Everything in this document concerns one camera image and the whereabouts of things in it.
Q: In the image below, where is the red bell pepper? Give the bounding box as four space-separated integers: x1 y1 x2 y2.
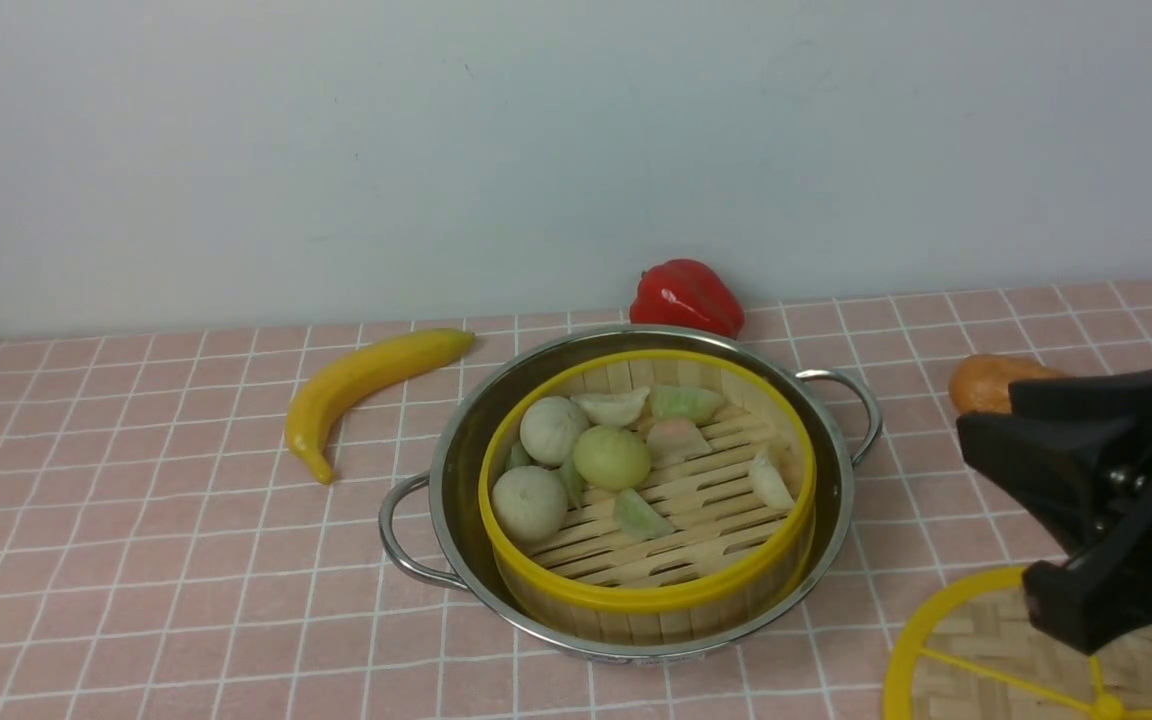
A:
628 258 746 340

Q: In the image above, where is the pink dumpling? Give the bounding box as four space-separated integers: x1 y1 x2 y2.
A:
645 416 713 469

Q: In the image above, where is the yellow banana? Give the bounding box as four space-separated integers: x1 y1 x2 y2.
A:
285 328 476 486

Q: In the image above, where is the yellow bamboo steamer lid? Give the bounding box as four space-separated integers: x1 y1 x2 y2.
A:
882 568 1152 719

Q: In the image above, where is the stainless steel pot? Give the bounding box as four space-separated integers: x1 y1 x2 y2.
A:
378 325 882 665

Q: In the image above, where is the orange-brown potato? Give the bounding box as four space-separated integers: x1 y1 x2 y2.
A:
948 354 1068 414

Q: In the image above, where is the green dumpling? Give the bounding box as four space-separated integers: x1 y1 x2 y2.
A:
505 441 586 509
612 488 676 541
647 386 727 427

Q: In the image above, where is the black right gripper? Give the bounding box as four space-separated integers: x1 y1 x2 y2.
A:
957 370 1152 655

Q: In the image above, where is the yellow bamboo steamer basket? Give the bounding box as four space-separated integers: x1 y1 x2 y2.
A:
477 348 819 644

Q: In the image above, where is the white dumpling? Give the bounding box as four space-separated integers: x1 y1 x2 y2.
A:
748 446 796 511
570 387 652 429

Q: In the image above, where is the white round bun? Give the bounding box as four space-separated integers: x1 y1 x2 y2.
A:
490 465 570 544
518 396 590 468

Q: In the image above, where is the yellow-green round bun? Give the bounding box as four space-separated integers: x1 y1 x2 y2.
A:
573 425 652 492

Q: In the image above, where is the pink grid tablecloth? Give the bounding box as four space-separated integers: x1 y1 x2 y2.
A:
0 281 1152 719

